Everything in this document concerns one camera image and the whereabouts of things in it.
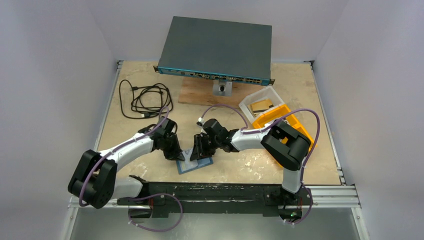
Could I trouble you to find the blue card holder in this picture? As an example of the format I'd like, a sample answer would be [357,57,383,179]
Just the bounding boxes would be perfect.
[176,157,214,175]

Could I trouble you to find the gold cards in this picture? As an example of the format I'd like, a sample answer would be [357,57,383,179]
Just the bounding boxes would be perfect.
[248,98,274,116]

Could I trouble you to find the wooden board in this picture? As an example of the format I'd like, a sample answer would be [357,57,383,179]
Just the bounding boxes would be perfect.
[178,77,264,108]

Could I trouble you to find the yellow bin middle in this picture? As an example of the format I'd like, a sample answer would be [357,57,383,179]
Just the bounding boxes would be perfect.
[251,104,301,129]

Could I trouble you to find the yellow bin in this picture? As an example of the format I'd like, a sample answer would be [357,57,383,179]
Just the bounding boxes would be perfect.
[251,104,301,129]
[287,115,314,150]

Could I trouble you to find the white plastic bin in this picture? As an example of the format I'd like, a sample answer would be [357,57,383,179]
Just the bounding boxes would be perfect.
[238,86,285,123]

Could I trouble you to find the yellow bin front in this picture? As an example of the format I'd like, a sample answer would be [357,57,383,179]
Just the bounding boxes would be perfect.
[287,115,314,150]

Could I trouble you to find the black coiled cable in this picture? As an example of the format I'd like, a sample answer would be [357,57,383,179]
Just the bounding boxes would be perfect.
[118,79,174,120]

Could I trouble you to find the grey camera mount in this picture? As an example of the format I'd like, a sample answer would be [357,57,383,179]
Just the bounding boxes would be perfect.
[212,79,233,97]

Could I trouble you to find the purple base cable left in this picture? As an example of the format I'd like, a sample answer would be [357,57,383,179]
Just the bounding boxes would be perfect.
[127,192,185,233]

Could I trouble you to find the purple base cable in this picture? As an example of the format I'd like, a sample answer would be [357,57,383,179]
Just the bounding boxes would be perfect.
[283,185,316,226]
[127,192,185,233]

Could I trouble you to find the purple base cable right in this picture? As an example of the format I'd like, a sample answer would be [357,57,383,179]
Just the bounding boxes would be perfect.
[283,185,316,226]

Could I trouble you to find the grey network switch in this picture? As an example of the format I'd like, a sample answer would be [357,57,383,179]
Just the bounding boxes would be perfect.
[154,16,275,86]

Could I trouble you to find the aluminium frame rail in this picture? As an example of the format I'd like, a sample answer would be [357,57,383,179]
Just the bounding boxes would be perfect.
[67,185,361,209]

